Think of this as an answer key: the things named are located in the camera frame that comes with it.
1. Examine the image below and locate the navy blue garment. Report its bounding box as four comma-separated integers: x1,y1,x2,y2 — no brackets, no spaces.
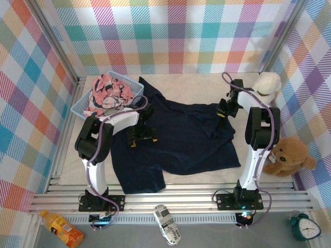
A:
110,76,242,195

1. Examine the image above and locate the pink whale print garment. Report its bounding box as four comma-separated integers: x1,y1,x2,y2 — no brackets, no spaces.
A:
82,73,135,119

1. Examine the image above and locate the blue plastic laundry basket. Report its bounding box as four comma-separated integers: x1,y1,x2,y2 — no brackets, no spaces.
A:
70,71,145,121

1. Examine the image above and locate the white plush dog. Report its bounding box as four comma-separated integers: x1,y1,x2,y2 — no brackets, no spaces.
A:
252,71,282,104

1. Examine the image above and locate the brown teddy bear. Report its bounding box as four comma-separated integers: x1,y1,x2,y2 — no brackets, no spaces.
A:
263,136,318,178

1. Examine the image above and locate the orange juice bottle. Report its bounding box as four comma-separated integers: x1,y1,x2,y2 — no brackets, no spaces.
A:
39,210,84,248

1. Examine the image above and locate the teal alarm clock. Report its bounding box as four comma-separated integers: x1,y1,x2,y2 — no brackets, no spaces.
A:
289,210,322,242

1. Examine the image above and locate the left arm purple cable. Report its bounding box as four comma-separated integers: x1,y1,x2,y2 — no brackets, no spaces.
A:
86,95,149,230

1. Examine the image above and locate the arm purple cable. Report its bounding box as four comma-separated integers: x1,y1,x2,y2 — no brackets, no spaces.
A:
221,72,275,229
86,95,149,230

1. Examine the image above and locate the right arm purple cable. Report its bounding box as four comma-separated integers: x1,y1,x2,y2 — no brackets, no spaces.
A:
221,72,275,229

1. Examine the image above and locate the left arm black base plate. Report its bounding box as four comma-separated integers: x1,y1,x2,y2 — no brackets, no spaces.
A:
78,195,126,213

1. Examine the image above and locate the aluminium rail frame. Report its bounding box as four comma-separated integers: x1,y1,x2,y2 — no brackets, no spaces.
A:
28,182,315,215

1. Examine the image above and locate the aluminium side rail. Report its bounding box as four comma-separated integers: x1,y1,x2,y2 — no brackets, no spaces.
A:
53,77,86,185

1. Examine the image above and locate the white slotted cable duct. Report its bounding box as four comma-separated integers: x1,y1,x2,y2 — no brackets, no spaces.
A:
62,215,238,225

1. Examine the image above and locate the aluminium corner post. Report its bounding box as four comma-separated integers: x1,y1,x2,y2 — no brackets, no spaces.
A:
28,0,87,86
258,0,310,78

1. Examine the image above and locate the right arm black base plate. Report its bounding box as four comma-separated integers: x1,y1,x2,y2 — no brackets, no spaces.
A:
216,192,264,211

